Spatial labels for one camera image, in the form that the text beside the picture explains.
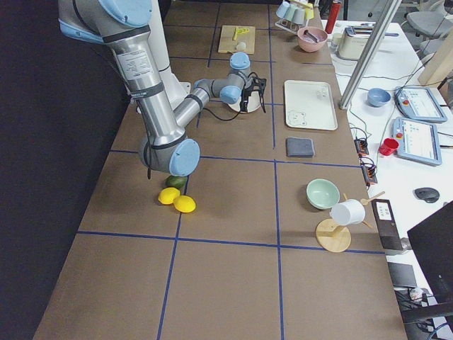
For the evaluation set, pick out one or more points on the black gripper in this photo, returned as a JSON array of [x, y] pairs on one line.
[[245, 95]]

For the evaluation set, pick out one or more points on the cream round plate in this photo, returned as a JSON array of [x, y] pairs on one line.
[[252, 105]]

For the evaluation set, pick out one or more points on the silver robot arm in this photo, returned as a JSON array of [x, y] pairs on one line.
[[133, 31]]

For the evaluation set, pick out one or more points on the white bear tray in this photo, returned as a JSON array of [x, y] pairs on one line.
[[309, 105]]

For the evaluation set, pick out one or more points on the wooden cutting board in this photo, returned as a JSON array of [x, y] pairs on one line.
[[227, 45]]

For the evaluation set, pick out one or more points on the yellow plastic knife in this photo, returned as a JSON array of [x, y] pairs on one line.
[[239, 31]]

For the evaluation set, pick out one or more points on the grey folded cloth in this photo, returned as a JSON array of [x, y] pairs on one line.
[[300, 147]]

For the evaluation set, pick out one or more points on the pink bowl with ice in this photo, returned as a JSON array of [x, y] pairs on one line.
[[306, 44]]

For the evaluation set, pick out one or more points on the green cup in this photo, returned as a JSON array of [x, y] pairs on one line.
[[289, 15]]

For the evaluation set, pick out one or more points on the blue cup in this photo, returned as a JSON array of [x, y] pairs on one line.
[[282, 10]]

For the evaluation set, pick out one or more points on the grey cup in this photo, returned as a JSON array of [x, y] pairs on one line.
[[299, 16]]

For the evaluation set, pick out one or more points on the yellow cup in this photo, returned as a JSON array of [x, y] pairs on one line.
[[309, 12]]

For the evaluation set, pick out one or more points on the green avocado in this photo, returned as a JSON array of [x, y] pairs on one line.
[[176, 181]]

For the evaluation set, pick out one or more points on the cream toaster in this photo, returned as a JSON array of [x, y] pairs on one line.
[[353, 41]]

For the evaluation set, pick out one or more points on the red bottle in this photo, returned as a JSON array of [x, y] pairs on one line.
[[333, 15]]

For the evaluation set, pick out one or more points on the green bowl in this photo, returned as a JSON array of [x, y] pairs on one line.
[[322, 193]]

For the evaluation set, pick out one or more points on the yellow lemon near edge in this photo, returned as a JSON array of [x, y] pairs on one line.
[[168, 195]]

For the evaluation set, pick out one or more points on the blue bowl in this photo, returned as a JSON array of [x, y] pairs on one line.
[[377, 97]]

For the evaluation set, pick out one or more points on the black power strip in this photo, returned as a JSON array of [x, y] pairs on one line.
[[368, 167]]

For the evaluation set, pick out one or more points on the red cup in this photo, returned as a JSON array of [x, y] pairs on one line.
[[388, 146]]

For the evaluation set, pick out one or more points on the white mug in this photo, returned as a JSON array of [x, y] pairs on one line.
[[348, 212]]

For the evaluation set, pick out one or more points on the wooden mug stand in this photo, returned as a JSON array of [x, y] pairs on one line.
[[337, 238]]

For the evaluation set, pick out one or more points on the far teach pendant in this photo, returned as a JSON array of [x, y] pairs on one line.
[[418, 103]]

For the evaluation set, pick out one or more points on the teach pendant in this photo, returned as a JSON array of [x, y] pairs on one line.
[[418, 141], [418, 103]]

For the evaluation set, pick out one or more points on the near teach pendant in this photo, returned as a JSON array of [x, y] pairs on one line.
[[418, 141]]

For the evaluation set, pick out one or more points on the black box with label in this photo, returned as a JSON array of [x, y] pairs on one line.
[[386, 225]]

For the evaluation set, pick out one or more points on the black computer mouse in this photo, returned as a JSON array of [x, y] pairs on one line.
[[427, 194]]

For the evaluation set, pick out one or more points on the black monitor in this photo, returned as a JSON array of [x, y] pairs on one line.
[[431, 241]]

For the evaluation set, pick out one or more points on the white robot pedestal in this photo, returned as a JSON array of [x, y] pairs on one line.
[[176, 91]]

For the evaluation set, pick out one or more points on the white wire cup rack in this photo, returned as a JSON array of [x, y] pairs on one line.
[[289, 26]]

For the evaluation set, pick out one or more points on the aluminium frame post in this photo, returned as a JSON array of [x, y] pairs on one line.
[[370, 49]]

